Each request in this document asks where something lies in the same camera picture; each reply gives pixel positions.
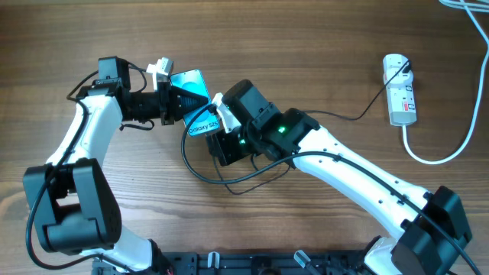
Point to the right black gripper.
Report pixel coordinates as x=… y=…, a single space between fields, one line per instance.
x=226 y=152

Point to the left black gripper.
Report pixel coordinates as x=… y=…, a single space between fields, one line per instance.
x=173 y=93

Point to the turquoise screen Galaxy smartphone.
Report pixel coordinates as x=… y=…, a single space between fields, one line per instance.
x=193 y=82

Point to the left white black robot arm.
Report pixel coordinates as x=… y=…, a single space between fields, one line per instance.
x=72 y=208

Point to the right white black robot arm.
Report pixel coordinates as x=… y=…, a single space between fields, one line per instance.
x=426 y=231

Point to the white charger plug adapter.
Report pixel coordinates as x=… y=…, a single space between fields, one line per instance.
x=398 y=77

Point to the white power strip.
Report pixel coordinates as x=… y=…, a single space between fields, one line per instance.
x=400 y=101

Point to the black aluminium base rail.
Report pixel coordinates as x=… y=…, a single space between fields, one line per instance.
x=330 y=263

